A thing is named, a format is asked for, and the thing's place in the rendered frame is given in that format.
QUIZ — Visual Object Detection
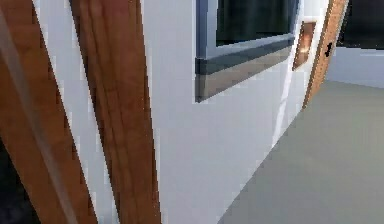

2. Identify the grey framed window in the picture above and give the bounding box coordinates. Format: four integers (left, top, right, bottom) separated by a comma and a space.
194, 0, 300, 104

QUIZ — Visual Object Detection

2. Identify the dark window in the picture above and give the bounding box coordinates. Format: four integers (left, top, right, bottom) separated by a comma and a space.
335, 0, 384, 51

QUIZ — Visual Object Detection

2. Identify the brown wooden furniture frame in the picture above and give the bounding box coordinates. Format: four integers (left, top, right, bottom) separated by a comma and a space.
0, 0, 162, 224

